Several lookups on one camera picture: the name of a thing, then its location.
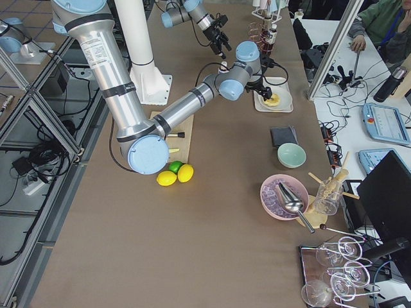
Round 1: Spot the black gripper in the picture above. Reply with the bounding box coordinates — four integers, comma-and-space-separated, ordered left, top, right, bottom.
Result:
245, 78, 272, 105
202, 14, 232, 59

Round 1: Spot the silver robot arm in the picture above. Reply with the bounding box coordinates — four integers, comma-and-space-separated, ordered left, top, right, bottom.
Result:
51, 1, 272, 175
161, 0, 232, 59

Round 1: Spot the cream serving tray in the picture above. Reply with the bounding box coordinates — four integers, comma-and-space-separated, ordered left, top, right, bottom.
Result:
253, 77, 293, 113

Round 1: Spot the tea bottle in rack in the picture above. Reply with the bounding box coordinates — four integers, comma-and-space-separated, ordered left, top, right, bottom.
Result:
261, 24, 277, 56
261, 15, 272, 37

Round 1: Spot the black mirror tray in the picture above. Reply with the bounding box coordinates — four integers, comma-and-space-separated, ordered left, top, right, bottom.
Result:
298, 246, 332, 307

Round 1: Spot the person's hand on table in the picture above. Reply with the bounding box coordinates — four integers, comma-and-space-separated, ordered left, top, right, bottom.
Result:
350, 35, 366, 53

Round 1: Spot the white round plate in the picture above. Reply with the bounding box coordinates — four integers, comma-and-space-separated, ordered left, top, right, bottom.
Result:
260, 86, 292, 111

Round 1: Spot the grey folded cloth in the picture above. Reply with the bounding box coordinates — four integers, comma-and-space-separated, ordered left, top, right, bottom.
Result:
270, 126, 298, 148

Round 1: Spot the green ceramic bowl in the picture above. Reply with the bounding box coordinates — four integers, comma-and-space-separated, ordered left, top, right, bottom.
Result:
277, 143, 306, 169

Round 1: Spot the metal muddler black tip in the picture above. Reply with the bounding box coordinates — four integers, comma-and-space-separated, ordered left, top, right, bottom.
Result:
166, 132, 186, 138

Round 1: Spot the wooden cutting board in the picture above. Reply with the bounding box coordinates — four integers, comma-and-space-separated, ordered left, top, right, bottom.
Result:
165, 115, 194, 164

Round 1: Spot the metal reacher grabber rod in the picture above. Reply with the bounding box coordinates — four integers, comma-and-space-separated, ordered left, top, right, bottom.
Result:
348, 51, 361, 87

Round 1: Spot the pink bowl with ice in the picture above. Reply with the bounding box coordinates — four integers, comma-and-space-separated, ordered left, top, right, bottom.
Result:
260, 174, 309, 221

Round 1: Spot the yellow lemon far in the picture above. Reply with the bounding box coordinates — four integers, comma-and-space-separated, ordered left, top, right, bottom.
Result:
177, 164, 194, 183

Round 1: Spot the yellow lemon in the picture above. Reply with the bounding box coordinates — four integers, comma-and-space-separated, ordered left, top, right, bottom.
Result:
177, 164, 194, 183
156, 171, 177, 187

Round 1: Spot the metal ice scoop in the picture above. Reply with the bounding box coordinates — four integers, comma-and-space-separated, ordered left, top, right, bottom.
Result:
276, 182, 315, 234

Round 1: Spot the wooden mug tree stand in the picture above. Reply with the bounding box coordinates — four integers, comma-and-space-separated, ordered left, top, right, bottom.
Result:
308, 151, 360, 216

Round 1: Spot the green lime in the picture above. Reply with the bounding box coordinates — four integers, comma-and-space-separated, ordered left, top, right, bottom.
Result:
168, 160, 184, 174

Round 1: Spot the blue teach pendant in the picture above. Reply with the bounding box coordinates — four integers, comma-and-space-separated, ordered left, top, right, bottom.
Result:
358, 148, 404, 175
362, 103, 410, 146

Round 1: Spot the clear glass pitcher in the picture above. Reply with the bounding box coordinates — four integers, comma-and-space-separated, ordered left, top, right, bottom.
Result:
313, 178, 342, 216

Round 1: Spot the black water bottle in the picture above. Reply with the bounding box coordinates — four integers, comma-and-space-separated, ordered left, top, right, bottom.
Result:
373, 66, 408, 103

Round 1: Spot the yellow lemon near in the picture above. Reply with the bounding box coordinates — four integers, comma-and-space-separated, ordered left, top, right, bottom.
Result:
156, 171, 177, 187

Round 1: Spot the person in green jacket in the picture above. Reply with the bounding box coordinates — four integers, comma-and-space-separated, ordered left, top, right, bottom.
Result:
348, 1, 410, 64

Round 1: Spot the black computer monitor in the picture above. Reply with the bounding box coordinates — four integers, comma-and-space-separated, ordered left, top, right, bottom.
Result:
358, 151, 410, 241

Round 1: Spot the wine glass upper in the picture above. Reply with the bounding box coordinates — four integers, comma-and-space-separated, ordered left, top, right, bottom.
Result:
315, 236, 362, 267

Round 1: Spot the wine glass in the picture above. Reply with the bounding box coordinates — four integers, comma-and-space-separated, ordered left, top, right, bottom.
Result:
326, 261, 371, 287
315, 236, 362, 267
330, 273, 356, 301

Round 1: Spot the wine glass middle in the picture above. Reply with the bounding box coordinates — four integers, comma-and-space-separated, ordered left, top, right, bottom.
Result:
326, 261, 371, 287

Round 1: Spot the wine glass lower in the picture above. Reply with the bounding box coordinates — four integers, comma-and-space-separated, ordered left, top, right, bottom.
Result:
330, 273, 356, 301

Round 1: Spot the round stemless glass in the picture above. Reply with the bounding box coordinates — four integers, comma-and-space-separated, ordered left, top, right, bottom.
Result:
301, 280, 334, 307

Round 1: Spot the yellow ring donut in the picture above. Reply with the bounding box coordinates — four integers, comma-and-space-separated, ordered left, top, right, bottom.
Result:
263, 94, 281, 108

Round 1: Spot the copper wire bottle rack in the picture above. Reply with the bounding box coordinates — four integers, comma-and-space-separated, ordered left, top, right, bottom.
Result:
248, 22, 263, 54

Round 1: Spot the white wire cup rack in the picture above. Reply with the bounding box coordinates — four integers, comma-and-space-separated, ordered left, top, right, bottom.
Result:
252, 0, 287, 22

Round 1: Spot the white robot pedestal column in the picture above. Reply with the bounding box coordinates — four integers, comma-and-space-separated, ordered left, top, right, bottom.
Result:
115, 0, 172, 106

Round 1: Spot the aluminium frame post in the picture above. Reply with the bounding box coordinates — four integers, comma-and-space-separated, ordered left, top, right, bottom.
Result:
307, 0, 363, 101

